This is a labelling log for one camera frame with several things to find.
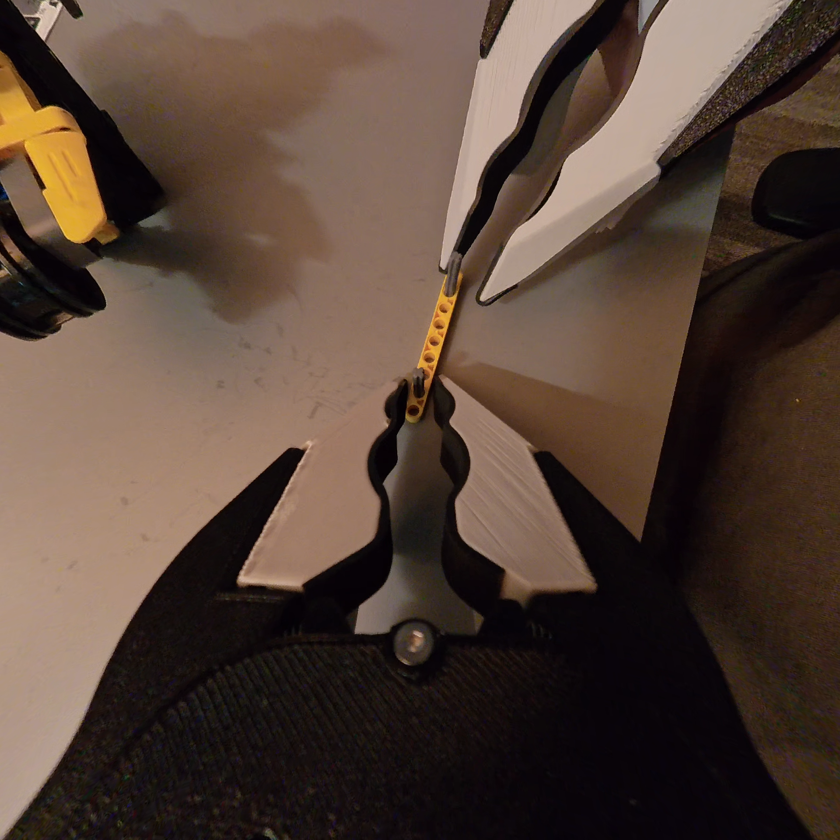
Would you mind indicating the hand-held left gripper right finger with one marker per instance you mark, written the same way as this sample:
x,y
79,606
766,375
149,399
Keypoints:
x,y
512,518

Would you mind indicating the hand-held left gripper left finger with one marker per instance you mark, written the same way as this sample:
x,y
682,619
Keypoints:
x,y
315,512

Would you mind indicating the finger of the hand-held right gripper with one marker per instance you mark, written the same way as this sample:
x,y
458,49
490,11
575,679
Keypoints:
x,y
689,65
499,111

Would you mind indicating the grey plastic axle pin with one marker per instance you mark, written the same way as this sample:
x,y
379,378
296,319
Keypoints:
x,y
417,379
453,269

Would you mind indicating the yellow perforated toy beam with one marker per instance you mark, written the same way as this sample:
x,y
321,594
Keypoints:
x,y
430,348

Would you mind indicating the black office chair base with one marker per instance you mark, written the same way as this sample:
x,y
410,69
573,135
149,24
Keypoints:
x,y
797,193

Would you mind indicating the yellow black toy vehicle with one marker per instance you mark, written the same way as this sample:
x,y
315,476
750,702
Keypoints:
x,y
59,164

